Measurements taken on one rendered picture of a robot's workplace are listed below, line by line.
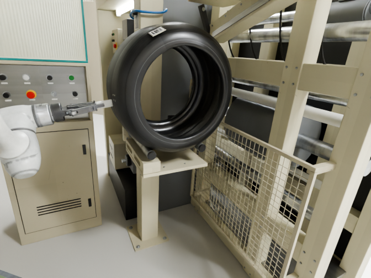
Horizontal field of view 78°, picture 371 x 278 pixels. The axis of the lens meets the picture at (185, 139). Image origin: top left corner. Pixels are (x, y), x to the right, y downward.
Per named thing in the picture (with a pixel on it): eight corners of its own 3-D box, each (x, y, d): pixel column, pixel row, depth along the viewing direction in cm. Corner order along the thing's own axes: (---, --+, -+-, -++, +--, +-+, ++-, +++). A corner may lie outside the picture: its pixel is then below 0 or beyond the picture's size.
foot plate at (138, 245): (126, 227, 187) (126, 225, 186) (157, 219, 198) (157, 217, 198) (135, 252, 165) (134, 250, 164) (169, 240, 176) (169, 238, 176)
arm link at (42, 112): (32, 102, 91) (49, 100, 94) (40, 123, 95) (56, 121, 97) (30, 107, 84) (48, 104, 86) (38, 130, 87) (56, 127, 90)
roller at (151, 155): (137, 128, 138) (136, 135, 139) (129, 128, 136) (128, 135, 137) (157, 151, 109) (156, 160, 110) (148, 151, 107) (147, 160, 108)
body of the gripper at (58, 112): (48, 106, 87) (74, 102, 90) (49, 102, 93) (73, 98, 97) (54, 124, 90) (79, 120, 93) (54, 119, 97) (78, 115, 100)
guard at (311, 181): (189, 195, 183) (196, 110, 158) (191, 194, 184) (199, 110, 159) (277, 298, 109) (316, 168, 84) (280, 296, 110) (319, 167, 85)
